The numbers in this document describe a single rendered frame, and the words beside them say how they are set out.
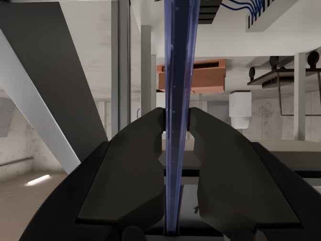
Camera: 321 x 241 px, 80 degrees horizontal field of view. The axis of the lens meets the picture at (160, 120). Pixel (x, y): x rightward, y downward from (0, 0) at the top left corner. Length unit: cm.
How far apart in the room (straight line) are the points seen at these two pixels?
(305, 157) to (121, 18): 64
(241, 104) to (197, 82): 361
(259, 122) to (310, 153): 896
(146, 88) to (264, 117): 925
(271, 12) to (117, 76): 38
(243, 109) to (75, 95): 650
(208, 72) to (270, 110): 691
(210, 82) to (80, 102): 300
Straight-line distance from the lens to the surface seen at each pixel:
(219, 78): 314
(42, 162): 1302
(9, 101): 1102
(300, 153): 71
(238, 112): 656
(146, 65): 62
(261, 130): 971
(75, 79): 17
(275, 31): 79
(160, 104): 591
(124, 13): 52
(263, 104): 974
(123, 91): 47
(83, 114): 18
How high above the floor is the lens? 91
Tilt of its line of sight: level
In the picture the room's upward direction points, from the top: 180 degrees counter-clockwise
